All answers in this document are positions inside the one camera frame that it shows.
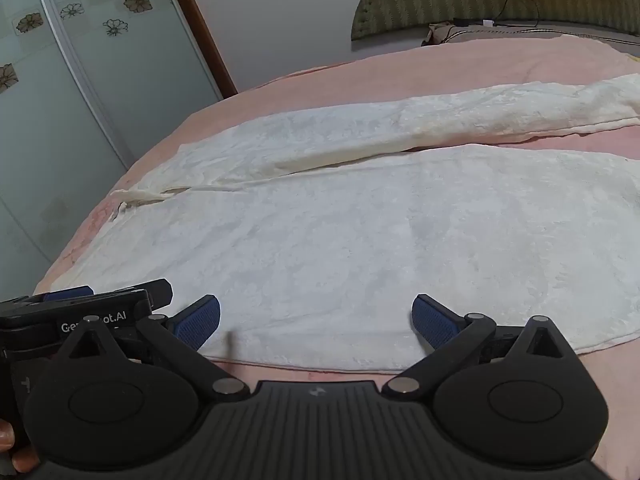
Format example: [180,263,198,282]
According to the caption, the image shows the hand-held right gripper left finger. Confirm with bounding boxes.
[60,294,251,403]

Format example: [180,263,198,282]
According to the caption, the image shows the beige pillow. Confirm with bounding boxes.
[422,20,640,57]

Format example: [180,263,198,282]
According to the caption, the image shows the pink blanket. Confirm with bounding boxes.
[32,34,640,480]

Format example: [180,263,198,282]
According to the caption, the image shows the green padded headboard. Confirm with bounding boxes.
[350,0,640,42]

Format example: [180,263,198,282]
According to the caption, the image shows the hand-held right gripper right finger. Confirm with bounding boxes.
[382,294,577,403]

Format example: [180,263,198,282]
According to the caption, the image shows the brown wooden wardrobe frame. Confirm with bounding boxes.
[160,0,240,97]

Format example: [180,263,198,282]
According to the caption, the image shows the frosted floral wardrobe door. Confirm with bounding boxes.
[0,0,224,307]

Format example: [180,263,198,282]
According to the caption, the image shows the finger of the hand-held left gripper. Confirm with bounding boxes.
[112,279,174,315]
[42,285,96,303]

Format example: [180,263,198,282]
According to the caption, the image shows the person's left hand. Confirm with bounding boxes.
[0,419,41,474]

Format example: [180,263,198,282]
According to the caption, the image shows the white pants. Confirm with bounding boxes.
[62,74,640,373]

